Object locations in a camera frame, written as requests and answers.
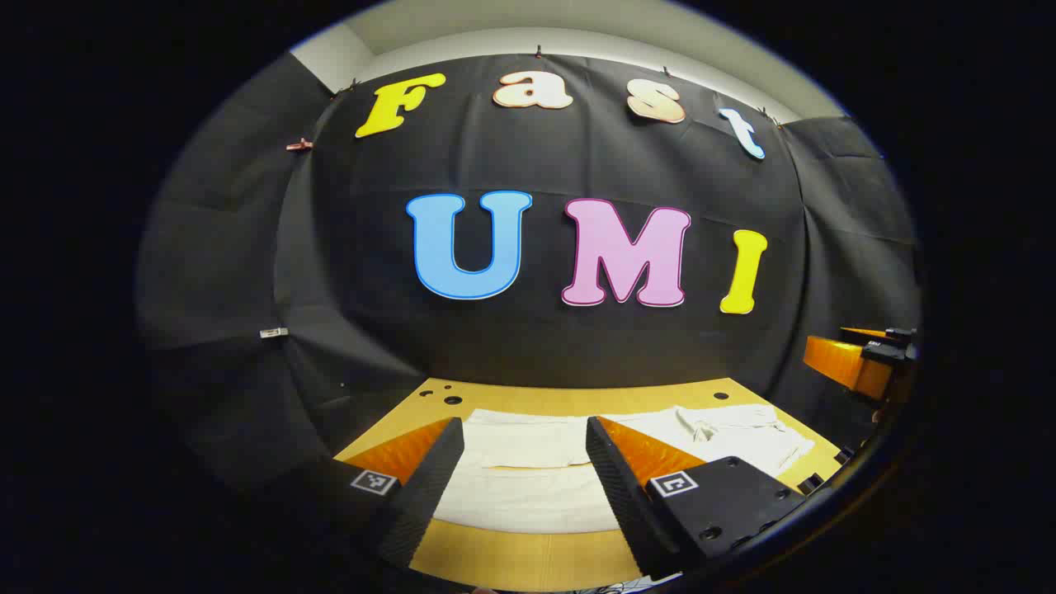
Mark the black backdrop cloth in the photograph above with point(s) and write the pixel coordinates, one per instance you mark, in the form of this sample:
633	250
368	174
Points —
577	371

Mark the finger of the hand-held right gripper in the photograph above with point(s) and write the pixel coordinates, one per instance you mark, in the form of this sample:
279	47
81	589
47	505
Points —
891	345
841	363

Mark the white jeans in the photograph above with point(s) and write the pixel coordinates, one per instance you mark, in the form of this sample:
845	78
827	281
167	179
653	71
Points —
528	495

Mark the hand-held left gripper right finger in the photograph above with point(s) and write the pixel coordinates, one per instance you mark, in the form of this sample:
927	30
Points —
619	495

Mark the silver clip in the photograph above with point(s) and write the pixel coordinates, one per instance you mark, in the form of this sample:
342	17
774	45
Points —
273	332

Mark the copper clip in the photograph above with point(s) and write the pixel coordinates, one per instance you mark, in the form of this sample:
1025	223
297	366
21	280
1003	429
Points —
299	145

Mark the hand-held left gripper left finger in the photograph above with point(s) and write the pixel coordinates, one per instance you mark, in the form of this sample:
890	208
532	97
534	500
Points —
433	483

